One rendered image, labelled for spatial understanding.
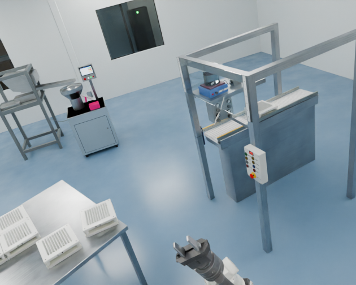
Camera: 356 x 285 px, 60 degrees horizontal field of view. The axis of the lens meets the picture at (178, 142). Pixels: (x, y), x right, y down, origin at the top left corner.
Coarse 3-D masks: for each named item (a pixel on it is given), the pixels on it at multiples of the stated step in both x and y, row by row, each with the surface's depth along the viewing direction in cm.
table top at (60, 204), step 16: (48, 192) 284; (64, 192) 278; (32, 208) 267; (48, 208) 262; (64, 208) 257; (80, 208) 252; (48, 224) 243; (64, 224) 238; (80, 224) 234; (80, 240) 219; (96, 240) 216; (112, 240) 216; (16, 256) 220; (32, 256) 216; (80, 256) 206; (0, 272) 210; (16, 272) 206; (32, 272) 203; (48, 272) 200; (64, 272) 197
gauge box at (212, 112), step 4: (208, 104) 281; (208, 108) 285; (212, 108) 278; (216, 108) 280; (208, 112) 288; (212, 112) 280; (216, 112) 281; (220, 112) 283; (224, 112) 285; (212, 116) 283; (220, 116) 285; (224, 116) 287; (212, 120) 287
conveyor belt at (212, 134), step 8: (288, 96) 350; (296, 96) 346; (304, 96) 342; (312, 96) 338; (280, 104) 338; (232, 120) 329; (240, 120) 325; (216, 128) 321; (224, 128) 318; (232, 128) 314; (208, 136) 314; (216, 136) 307
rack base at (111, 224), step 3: (114, 210) 236; (117, 219) 226; (108, 222) 225; (111, 222) 225; (114, 222) 224; (117, 222) 224; (102, 225) 224; (105, 225) 224; (108, 225) 223; (111, 225) 223; (114, 225) 224; (93, 228) 223; (96, 228) 223; (99, 228) 222; (102, 228) 222; (105, 228) 223; (90, 231) 221; (93, 231) 221; (96, 231) 221; (99, 231) 222; (90, 234) 220; (93, 234) 221
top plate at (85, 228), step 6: (96, 204) 240; (108, 204) 236; (84, 210) 236; (96, 210) 233; (108, 210) 230; (84, 216) 230; (102, 216) 226; (114, 216) 223; (84, 222) 224; (96, 222) 221; (102, 222) 220; (84, 228) 218; (90, 228) 218
